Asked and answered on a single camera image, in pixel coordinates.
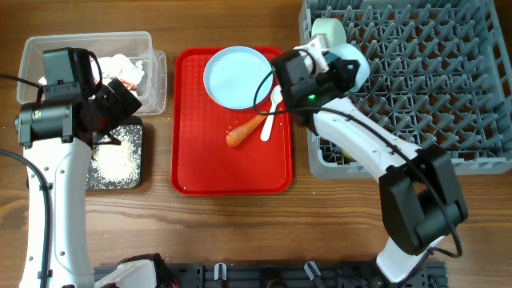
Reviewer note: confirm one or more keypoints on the clear plastic waste bin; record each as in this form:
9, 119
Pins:
149, 65

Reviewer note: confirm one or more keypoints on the white tissue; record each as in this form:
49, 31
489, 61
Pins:
120, 67

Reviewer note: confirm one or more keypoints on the black waste tray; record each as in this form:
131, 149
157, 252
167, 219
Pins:
120, 160

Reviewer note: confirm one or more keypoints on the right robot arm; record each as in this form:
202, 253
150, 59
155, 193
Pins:
421, 199

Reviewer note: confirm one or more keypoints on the white plastic spoon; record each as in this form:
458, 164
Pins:
276, 98

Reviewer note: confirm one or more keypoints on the green bowl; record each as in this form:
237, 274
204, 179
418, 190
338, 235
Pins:
331, 29

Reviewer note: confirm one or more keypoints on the grey dishwasher rack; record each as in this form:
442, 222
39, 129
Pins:
440, 74

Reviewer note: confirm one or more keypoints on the red snack wrapper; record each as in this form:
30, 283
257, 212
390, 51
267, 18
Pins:
130, 86

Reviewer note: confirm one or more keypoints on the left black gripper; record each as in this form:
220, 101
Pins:
121, 102

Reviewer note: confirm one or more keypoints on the white rice pile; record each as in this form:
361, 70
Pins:
116, 160

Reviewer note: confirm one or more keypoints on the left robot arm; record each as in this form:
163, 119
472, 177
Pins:
56, 132

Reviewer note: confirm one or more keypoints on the yellow plastic cup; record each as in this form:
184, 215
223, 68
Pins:
347, 157

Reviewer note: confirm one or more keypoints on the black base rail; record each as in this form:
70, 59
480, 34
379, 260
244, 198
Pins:
342, 275

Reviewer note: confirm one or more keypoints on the light blue plate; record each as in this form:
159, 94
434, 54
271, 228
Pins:
232, 76

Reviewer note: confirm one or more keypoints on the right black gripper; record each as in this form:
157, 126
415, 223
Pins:
348, 71

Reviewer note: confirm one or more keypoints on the light blue bowl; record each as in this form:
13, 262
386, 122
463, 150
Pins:
346, 51

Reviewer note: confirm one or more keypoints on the orange carrot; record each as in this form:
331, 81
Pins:
239, 134

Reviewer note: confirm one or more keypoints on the red serving tray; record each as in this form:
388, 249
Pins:
202, 164

